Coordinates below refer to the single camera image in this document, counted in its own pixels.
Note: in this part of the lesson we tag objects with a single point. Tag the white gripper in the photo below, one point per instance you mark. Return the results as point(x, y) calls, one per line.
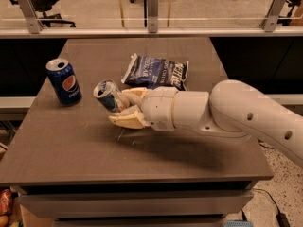
point(157, 107)

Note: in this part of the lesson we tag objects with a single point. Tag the silver blue Red Bull can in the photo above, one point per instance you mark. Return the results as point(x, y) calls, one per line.
point(110, 97)

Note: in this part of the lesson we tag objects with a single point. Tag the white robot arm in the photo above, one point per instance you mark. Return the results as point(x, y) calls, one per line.
point(232, 111)

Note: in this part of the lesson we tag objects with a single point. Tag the blue Pepsi can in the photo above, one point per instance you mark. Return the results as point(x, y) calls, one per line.
point(63, 79)

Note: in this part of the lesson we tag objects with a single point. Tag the blue Kettle chips bag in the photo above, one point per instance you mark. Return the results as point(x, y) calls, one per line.
point(153, 72)

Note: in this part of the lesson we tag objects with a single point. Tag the glass barrier panel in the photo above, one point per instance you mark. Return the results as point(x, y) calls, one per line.
point(172, 13)

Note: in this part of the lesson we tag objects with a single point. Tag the red snack packet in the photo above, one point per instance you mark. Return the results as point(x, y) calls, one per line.
point(5, 202)

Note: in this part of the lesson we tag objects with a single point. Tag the black power adapter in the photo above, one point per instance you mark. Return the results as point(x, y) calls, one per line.
point(282, 220)

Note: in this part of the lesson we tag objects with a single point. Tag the middle metal glass bracket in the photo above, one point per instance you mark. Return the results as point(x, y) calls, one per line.
point(152, 16)

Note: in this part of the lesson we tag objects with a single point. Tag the metal glass bracket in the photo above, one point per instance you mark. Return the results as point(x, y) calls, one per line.
point(34, 26)
point(270, 21)
point(152, 16)

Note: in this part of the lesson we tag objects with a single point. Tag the left metal glass bracket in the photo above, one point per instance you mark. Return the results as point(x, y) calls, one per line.
point(34, 26)

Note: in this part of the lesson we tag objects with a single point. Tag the right metal glass bracket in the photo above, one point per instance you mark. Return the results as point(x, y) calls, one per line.
point(270, 21)

